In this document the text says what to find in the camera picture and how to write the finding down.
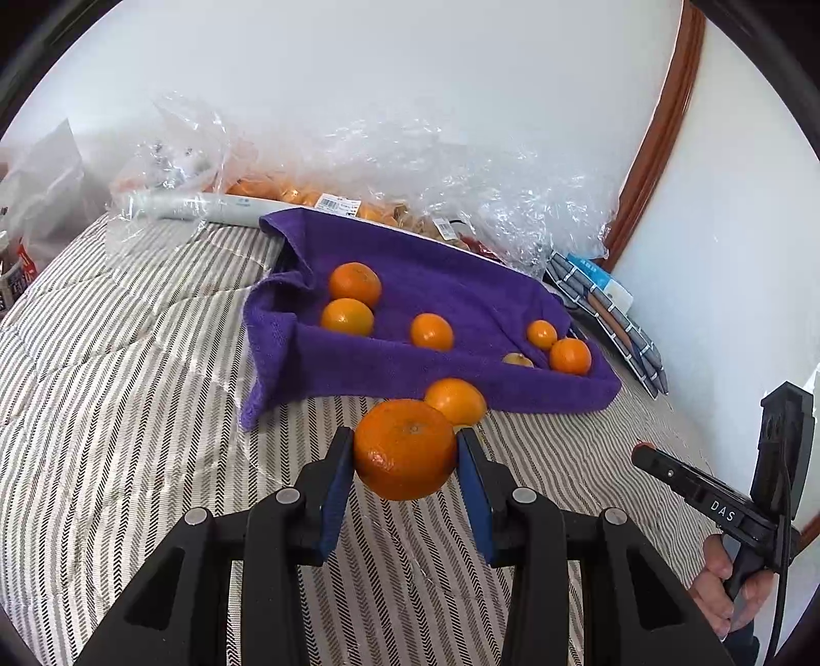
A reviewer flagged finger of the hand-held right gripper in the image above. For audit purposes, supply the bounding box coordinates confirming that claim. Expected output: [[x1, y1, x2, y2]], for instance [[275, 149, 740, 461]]
[[631, 442, 755, 531]]

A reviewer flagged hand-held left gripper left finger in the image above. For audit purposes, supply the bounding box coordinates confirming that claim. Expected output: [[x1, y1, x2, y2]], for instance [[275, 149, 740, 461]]
[[75, 426, 356, 666]]

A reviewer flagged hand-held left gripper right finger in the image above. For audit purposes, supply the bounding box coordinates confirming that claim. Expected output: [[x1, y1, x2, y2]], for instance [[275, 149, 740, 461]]
[[456, 427, 737, 666]]

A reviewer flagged large orange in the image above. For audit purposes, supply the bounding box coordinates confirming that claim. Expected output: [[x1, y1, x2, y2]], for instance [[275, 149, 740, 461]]
[[329, 262, 383, 308]]

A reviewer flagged purple towel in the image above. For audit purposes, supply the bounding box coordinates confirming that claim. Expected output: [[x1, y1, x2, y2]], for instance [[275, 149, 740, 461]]
[[239, 206, 623, 434]]

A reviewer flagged person's right hand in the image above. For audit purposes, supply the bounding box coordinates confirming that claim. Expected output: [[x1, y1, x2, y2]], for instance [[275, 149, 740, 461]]
[[690, 534, 777, 639]]

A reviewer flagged folded plaid cloth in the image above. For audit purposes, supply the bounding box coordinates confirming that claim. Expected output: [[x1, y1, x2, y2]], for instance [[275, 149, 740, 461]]
[[543, 252, 669, 400]]

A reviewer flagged blue and white box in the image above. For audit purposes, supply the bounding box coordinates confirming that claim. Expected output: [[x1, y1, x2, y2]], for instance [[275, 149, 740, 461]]
[[567, 255, 634, 312]]

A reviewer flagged striped grey quilt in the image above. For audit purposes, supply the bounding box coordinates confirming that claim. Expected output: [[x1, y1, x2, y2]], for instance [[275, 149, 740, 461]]
[[0, 210, 763, 666]]

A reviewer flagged clear bag of brown fruit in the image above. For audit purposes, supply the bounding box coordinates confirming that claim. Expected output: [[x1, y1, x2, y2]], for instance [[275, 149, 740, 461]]
[[384, 115, 617, 278]]

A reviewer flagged clear bag of oranges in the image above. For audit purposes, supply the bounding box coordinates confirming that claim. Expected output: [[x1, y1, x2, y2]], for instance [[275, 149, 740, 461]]
[[218, 128, 401, 226]]

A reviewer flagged white plastic tube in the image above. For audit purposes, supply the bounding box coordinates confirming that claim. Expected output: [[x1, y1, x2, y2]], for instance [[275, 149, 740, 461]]
[[121, 189, 297, 227]]

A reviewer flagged crumpled clear plastic bag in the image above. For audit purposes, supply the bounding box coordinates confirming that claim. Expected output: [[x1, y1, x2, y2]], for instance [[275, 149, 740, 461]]
[[108, 91, 257, 215]]

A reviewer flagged bottle with red label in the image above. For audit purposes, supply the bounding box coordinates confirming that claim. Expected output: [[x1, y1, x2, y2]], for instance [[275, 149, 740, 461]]
[[0, 231, 37, 309]]

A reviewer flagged white plastic bag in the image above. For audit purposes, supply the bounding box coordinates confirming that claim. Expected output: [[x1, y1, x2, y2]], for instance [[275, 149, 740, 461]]
[[0, 118, 88, 270]]

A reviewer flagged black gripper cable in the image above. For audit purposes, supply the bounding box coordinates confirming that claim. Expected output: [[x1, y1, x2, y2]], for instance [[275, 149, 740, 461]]
[[765, 448, 802, 666]]

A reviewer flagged brown wooden door frame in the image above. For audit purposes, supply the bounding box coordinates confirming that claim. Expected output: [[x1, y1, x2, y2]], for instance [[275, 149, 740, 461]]
[[601, 0, 707, 260]]

